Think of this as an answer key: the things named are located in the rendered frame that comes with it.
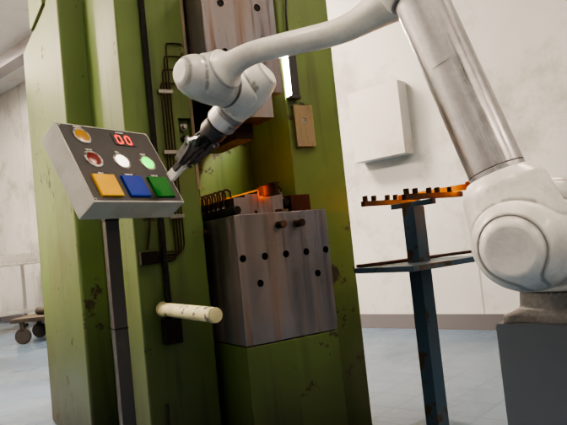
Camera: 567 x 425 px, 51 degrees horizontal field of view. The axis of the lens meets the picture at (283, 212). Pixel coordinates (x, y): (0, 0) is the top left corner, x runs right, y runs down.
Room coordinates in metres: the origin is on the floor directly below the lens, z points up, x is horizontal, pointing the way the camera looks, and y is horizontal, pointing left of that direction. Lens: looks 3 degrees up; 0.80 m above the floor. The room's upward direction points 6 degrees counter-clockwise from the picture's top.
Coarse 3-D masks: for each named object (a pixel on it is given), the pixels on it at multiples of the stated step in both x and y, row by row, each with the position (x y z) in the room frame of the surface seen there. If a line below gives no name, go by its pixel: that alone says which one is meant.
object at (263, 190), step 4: (268, 184) 2.08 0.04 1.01; (272, 184) 2.07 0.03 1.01; (276, 184) 2.06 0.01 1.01; (260, 188) 2.12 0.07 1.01; (264, 188) 2.13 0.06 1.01; (268, 188) 2.10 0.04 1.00; (272, 188) 2.08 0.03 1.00; (276, 188) 2.06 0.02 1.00; (248, 192) 2.21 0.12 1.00; (260, 192) 2.12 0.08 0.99; (264, 192) 2.13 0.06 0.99; (268, 192) 2.10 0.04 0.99; (272, 192) 2.08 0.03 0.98; (276, 192) 2.06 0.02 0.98; (232, 196) 2.33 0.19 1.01; (264, 196) 2.12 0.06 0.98
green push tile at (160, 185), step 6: (150, 180) 1.75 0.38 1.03; (156, 180) 1.77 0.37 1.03; (162, 180) 1.79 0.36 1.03; (156, 186) 1.76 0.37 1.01; (162, 186) 1.78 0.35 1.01; (168, 186) 1.80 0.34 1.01; (156, 192) 1.74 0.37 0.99; (162, 192) 1.76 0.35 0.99; (168, 192) 1.78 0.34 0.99; (174, 192) 1.80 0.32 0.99
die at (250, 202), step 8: (256, 192) 2.13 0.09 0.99; (280, 192) 2.18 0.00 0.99; (224, 200) 2.14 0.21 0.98; (232, 200) 2.09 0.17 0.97; (240, 200) 2.09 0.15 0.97; (248, 200) 2.11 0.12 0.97; (256, 200) 2.13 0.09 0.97; (264, 200) 2.14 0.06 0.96; (272, 200) 2.16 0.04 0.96; (280, 200) 2.18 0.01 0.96; (216, 208) 2.21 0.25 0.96; (240, 208) 2.09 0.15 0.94; (248, 208) 2.11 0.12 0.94; (256, 208) 2.12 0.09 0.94; (264, 208) 2.14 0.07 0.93; (272, 208) 2.16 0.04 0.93; (280, 208) 2.18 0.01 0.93
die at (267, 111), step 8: (264, 104) 2.16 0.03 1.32; (272, 104) 2.18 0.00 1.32; (200, 112) 2.26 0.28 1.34; (256, 112) 2.15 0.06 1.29; (264, 112) 2.16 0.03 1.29; (272, 112) 2.18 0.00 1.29; (200, 120) 2.26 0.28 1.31; (248, 120) 2.18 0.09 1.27; (256, 120) 2.19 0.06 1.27; (264, 120) 2.21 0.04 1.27; (200, 128) 2.27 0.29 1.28
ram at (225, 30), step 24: (192, 0) 2.11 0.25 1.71; (216, 0) 2.08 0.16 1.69; (240, 0) 2.14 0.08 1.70; (264, 0) 2.19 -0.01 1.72; (192, 24) 2.13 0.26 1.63; (216, 24) 2.08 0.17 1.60; (240, 24) 2.13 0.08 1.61; (264, 24) 2.18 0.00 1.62; (192, 48) 2.15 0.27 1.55; (216, 48) 2.07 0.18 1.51
